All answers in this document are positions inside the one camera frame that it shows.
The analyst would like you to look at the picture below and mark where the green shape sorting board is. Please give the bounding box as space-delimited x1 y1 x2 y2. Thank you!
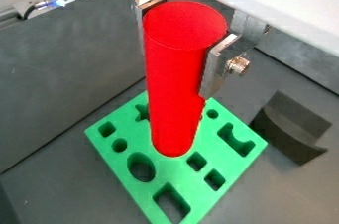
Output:
84 93 267 224

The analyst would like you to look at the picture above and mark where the red cylinder peg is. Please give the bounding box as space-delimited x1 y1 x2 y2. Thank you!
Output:
143 1 227 157

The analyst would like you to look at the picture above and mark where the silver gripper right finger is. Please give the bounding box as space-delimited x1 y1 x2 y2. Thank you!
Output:
199 10 267 100

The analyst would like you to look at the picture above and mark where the dark grey foam block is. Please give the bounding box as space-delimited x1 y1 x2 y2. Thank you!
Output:
250 91 332 166

